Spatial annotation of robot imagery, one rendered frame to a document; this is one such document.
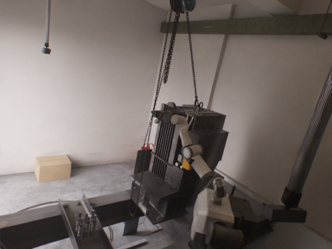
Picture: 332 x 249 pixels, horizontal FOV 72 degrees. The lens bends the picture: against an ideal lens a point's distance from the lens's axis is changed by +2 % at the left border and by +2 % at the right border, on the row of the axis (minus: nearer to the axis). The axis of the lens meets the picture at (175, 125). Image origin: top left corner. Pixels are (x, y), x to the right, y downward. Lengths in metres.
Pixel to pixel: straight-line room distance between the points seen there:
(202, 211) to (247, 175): 1.82
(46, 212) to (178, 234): 1.09
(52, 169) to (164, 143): 2.09
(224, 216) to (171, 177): 1.01
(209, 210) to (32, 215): 1.42
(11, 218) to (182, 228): 1.31
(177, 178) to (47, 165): 2.21
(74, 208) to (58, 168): 1.72
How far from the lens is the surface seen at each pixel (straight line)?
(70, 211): 2.17
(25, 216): 2.17
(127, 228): 2.95
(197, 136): 1.80
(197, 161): 1.56
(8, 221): 2.16
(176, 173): 2.11
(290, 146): 2.72
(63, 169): 3.88
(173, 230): 2.26
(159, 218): 2.13
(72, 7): 3.82
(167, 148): 2.16
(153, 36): 4.32
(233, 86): 3.13
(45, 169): 3.81
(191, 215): 2.53
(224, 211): 1.28
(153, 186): 2.12
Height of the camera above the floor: 1.95
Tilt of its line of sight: 14 degrees down
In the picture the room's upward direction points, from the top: 12 degrees clockwise
